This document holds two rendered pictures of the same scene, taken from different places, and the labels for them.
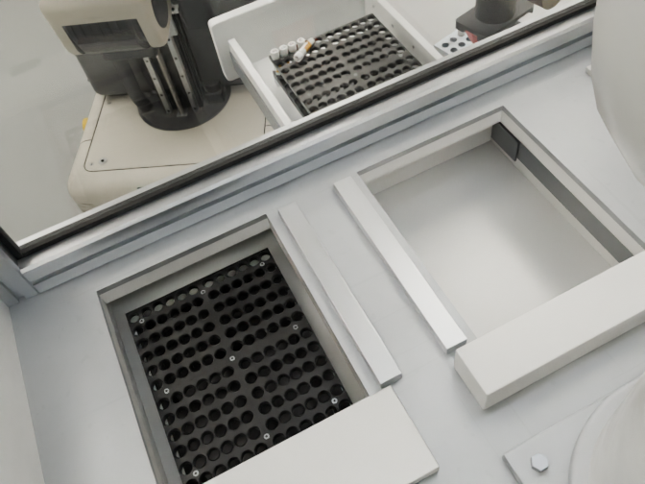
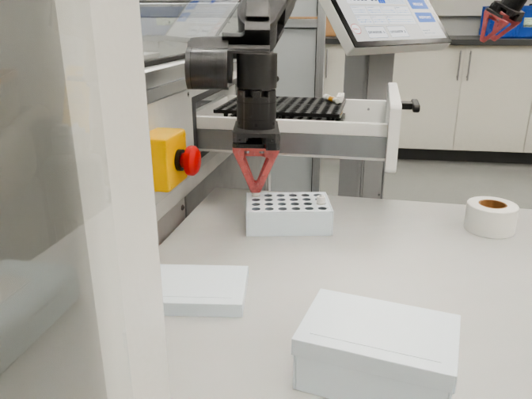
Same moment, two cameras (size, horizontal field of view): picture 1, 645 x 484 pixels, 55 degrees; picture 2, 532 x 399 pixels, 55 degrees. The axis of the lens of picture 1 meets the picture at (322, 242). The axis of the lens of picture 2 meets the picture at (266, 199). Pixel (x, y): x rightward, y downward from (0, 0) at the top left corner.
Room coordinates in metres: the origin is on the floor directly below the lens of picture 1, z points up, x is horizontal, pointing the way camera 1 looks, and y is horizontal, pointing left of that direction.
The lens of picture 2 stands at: (1.13, -0.96, 1.06)
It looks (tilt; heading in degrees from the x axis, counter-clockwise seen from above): 20 degrees down; 119
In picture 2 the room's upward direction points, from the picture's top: straight up
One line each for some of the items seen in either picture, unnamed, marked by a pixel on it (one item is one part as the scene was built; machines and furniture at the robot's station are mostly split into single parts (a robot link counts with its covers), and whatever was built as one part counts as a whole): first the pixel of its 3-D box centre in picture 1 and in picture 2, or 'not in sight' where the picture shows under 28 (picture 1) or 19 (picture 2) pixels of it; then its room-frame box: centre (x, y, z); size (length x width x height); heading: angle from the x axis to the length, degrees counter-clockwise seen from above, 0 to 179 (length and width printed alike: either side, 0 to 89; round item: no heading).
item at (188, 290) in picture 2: not in sight; (189, 288); (0.81, -0.56, 0.77); 0.13 x 0.09 x 0.02; 26
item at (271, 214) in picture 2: not in sight; (287, 213); (0.82, -0.32, 0.78); 0.12 x 0.08 x 0.04; 30
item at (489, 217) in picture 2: not in sight; (490, 216); (1.08, -0.19, 0.78); 0.07 x 0.07 x 0.04
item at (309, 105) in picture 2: not in sight; (283, 120); (0.69, -0.09, 0.87); 0.22 x 0.18 x 0.06; 17
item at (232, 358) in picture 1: (239, 371); not in sight; (0.30, 0.12, 0.87); 0.22 x 0.18 x 0.06; 17
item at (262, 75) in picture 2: not in sight; (252, 70); (0.76, -0.32, 0.98); 0.07 x 0.06 x 0.07; 29
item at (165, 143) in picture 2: not in sight; (165, 158); (0.69, -0.44, 0.88); 0.07 x 0.05 x 0.07; 107
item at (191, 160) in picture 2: not in sight; (188, 160); (0.72, -0.43, 0.88); 0.04 x 0.03 x 0.04; 107
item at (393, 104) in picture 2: not in sight; (391, 122); (0.89, -0.04, 0.87); 0.29 x 0.02 x 0.11; 107
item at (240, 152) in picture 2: not in sight; (256, 160); (0.76, -0.31, 0.85); 0.07 x 0.07 x 0.09; 29
